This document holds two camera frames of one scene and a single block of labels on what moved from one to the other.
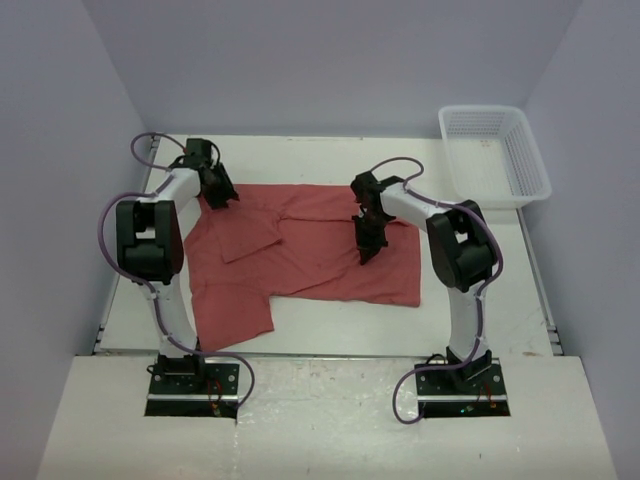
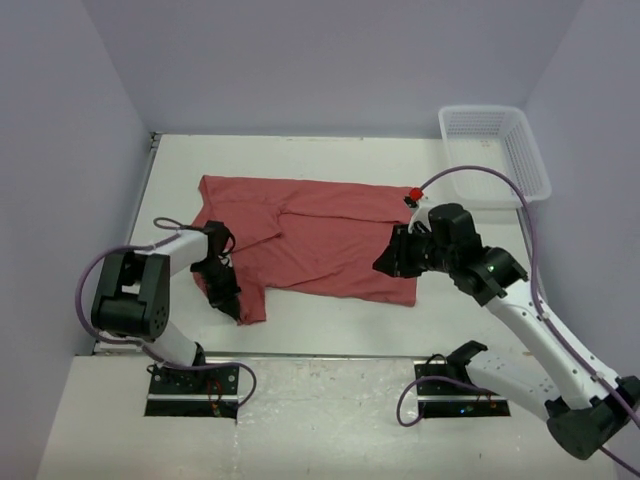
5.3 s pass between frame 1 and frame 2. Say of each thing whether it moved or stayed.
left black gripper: moved
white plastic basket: stayed
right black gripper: moved
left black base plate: stayed
